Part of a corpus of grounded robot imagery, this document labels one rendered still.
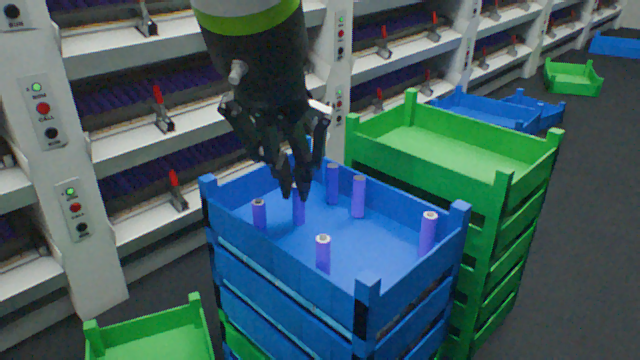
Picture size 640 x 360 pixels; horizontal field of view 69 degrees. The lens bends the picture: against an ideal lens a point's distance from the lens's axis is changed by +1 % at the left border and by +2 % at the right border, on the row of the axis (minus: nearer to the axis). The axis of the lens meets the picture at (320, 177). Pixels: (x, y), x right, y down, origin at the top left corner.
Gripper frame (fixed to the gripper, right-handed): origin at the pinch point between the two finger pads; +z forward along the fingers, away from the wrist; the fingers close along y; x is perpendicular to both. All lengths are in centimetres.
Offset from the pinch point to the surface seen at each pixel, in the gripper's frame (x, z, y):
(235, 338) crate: -15.7, 24.5, -9.3
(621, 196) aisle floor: 55, 71, 72
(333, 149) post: 47, 54, -9
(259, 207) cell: -4.9, 0.6, -3.4
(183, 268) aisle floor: 2, 46, -34
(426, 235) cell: -3.7, 3.6, 17.8
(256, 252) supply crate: -10.0, 3.1, -2.7
